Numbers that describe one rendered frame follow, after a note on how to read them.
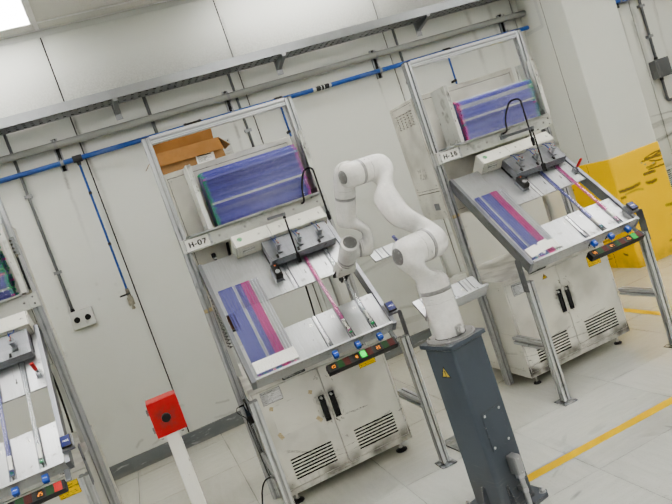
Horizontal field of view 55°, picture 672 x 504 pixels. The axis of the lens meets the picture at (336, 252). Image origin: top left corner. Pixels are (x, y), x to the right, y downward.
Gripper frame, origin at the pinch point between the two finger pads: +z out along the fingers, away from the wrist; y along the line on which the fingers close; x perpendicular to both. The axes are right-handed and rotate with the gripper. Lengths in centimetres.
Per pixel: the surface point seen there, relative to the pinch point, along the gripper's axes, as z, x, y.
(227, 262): 7, -33, 46
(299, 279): 2.4, -8.6, 19.0
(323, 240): -1.4, -21.9, 0.1
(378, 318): -3.8, 27.2, -3.9
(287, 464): 48, 58, 54
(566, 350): 53, 66, -111
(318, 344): -3.9, 27.5, 26.5
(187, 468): 21, 47, 96
